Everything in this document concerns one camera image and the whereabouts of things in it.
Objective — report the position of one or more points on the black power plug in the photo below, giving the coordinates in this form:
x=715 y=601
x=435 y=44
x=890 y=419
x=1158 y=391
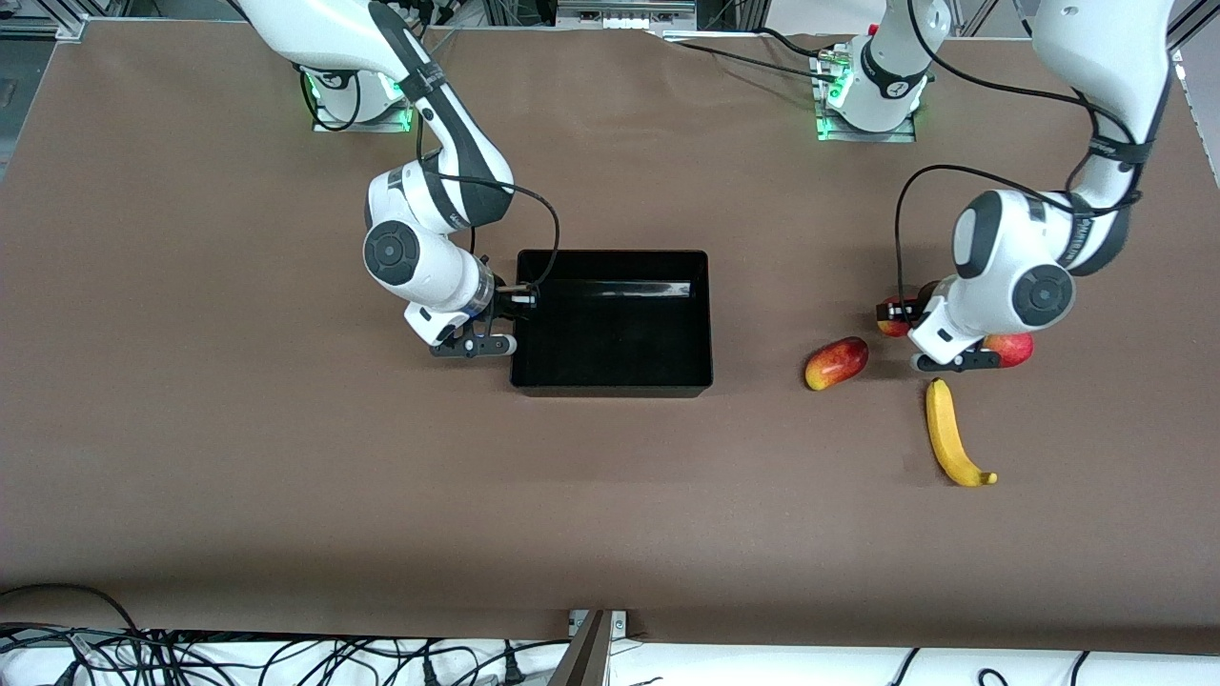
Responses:
x=512 y=669
x=429 y=669

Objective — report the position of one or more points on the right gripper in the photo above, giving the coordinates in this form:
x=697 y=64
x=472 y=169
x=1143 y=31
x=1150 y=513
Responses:
x=502 y=302

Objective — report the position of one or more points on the yellow banana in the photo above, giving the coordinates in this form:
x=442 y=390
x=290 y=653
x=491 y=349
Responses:
x=944 y=433

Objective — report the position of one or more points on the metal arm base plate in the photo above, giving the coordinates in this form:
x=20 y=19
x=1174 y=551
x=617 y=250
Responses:
x=863 y=136
x=381 y=126

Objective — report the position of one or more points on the red yellow mango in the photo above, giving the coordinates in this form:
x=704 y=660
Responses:
x=837 y=363

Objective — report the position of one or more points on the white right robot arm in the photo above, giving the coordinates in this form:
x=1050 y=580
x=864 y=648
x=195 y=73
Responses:
x=419 y=257

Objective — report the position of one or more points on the grey device with ports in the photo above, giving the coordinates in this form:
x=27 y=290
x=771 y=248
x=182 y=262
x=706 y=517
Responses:
x=624 y=11

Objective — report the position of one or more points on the black plastic box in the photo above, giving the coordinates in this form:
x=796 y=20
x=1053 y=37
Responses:
x=610 y=343

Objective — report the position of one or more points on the aluminium frame rail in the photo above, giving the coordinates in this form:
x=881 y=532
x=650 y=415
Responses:
x=38 y=24

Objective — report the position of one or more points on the small metal bracket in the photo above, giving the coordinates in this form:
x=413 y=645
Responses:
x=620 y=621

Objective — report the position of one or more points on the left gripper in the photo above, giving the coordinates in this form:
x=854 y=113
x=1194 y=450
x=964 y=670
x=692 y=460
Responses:
x=907 y=310

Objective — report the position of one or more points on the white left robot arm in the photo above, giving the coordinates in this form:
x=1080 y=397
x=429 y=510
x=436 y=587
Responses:
x=1001 y=248

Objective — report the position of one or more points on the dark slanted post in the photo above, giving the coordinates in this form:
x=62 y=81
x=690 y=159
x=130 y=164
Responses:
x=581 y=657

